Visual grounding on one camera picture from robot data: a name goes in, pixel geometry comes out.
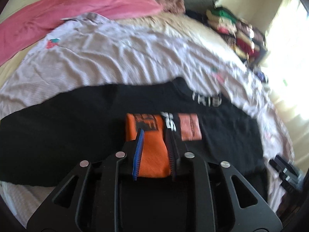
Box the cream quilt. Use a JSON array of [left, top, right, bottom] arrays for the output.
[[117, 13, 232, 55]]

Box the purple crumpled small garment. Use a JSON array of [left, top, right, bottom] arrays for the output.
[[254, 70, 268, 84]]

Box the pink blanket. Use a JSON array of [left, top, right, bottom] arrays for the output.
[[1, 0, 163, 64]]

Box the black printed t-shirt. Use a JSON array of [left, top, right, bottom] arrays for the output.
[[1, 78, 268, 198]]

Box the stack of folded colourful clothes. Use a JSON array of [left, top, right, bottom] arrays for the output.
[[206, 6, 268, 67]]

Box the pink floral crumpled garment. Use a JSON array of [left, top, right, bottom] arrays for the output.
[[157, 0, 186, 15]]

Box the dark navy garment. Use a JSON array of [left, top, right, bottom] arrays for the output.
[[185, 9, 208, 25]]

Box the lilac strawberry print bedsheet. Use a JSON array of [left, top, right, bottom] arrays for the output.
[[1, 13, 291, 227]]

